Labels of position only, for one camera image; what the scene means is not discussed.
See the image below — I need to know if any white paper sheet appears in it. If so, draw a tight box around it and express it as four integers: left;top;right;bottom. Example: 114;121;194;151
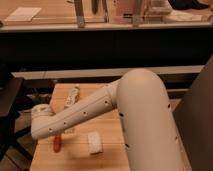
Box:
5;7;41;22

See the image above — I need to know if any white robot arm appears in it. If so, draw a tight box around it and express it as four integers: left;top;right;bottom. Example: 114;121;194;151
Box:
31;68;184;171

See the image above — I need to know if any black chair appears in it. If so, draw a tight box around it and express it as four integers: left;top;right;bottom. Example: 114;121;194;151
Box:
0;78;33;161

